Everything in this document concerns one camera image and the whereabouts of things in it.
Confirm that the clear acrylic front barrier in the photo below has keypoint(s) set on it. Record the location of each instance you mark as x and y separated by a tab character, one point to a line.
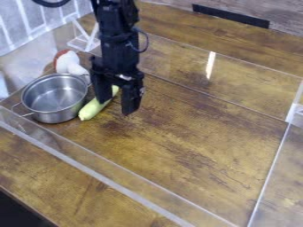
142	190

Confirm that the clear acrylic barrier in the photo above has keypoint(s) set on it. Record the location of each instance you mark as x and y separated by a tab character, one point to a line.
142	190
280	205

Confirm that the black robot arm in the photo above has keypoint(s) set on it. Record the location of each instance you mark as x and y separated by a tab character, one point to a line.
115	68

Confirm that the clear acrylic stand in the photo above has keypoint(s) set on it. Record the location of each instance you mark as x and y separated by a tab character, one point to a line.
85	41

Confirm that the black strip on table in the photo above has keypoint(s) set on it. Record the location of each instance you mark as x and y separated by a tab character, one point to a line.
232	16

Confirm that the red and white toy mushroom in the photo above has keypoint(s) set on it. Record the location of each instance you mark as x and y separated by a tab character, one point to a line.
67	63

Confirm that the green handled metal spoon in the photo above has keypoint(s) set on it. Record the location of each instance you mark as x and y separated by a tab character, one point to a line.
91	109

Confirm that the clear acrylic right barrier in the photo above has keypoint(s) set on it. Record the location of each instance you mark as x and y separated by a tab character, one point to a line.
280	205

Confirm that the stainless steel pot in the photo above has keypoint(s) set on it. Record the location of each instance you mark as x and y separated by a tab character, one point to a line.
54	97

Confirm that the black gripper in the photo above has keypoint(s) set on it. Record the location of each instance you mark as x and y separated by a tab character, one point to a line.
127	78

